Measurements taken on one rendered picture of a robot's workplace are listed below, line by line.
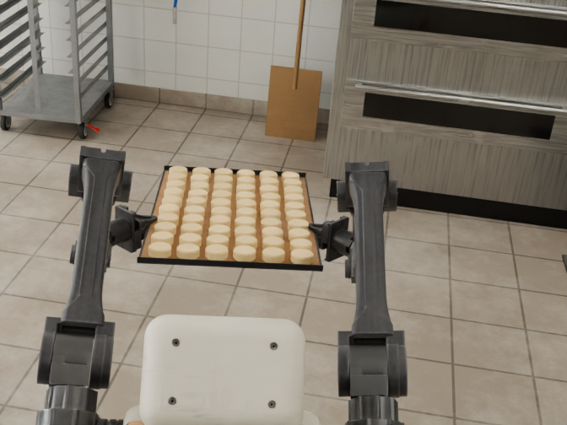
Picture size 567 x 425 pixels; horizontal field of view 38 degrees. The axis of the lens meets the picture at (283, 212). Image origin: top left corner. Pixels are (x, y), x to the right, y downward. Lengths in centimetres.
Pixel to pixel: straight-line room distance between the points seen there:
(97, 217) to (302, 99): 355
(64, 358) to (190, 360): 23
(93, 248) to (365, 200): 45
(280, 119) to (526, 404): 242
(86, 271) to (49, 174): 315
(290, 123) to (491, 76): 139
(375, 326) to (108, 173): 51
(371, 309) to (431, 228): 285
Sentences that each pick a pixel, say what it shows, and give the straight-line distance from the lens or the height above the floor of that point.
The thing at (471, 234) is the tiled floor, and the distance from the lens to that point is 413.
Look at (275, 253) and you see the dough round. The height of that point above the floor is 101.
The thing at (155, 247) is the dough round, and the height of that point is 101.
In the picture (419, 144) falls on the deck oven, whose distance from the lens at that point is 407.
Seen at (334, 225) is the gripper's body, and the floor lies 102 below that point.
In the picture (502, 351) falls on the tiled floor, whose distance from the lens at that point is 337.
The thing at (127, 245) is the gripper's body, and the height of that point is 94.
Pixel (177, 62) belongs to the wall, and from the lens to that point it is 521.
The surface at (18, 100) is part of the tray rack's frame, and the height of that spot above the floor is 15.
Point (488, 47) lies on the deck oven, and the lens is 389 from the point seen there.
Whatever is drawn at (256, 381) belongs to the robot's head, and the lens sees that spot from 106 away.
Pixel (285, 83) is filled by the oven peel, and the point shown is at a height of 32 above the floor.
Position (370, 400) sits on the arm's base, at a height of 118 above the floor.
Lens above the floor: 196
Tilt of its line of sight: 29 degrees down
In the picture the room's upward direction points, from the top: 5 degrees clockwise
